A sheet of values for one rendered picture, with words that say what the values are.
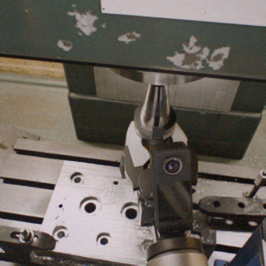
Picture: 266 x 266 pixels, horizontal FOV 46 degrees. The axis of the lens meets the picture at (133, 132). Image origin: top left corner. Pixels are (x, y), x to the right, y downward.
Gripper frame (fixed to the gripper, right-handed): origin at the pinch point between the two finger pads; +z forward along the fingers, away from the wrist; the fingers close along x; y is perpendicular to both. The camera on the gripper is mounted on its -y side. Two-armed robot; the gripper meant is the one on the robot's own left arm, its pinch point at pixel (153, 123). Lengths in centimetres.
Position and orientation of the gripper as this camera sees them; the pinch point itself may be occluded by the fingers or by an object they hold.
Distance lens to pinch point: 49.2
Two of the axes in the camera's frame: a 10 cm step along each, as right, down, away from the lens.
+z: -1.0, -7.8, 6.2
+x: 9.9, -0.8, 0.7
